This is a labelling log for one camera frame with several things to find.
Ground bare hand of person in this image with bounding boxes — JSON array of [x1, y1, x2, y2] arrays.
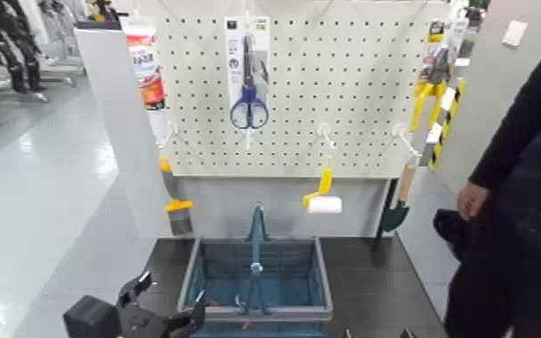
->
[[457, 181, 491, 221]]

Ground red and white product package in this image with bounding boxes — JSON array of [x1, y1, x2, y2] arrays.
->
[[120, 17, 167, 111]]

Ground blue crate with grey rim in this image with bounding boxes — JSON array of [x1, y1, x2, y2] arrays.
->
[[177, 202, 334, 338]]

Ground person in dark clothes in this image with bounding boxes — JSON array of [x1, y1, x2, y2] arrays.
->
[[432, 23, 541, 338]]

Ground green trowel with wooden handle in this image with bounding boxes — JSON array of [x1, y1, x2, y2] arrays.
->
[[379, 162, 417, 234]]

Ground black and yellow striped post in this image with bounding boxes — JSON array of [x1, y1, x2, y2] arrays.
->
[[427, 77, 467, 171]]

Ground white perforated pegboard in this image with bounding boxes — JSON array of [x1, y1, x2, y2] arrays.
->
[[155, 0, 451, 180]]

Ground grey shelf back panel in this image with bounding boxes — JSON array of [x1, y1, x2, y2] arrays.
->
[[171, 176, 392, 238]]

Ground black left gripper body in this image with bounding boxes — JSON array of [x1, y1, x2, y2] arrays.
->
[[119, 301, 191, 338]]

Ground black humanoid robot on stand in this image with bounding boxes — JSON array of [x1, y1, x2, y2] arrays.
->
[[0, 0, 48, 93]]

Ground yellow handled white paint roller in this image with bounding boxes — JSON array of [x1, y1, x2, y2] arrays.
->
[[302, 157, 343, 215]]

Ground white wall plate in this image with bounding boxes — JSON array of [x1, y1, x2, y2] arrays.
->
[[502, 19, 528, 48]]

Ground white partition panel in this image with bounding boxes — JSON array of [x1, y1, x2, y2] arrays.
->
[[74, 25, 177, 237]]

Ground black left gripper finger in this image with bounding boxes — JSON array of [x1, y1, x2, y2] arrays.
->
[[118, 271, 154, 307], [175, 289, 208, 332]]

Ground blue scissors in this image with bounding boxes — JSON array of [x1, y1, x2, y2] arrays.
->
[[224, 16, 271, 131]]

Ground yellow handled grey paint brush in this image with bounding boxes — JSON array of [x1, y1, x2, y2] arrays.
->
[[157, 156, 195, 236]]

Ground yellow handled pliers in package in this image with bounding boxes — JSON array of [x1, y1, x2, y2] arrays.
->
[[409, 18, 458, 133]]

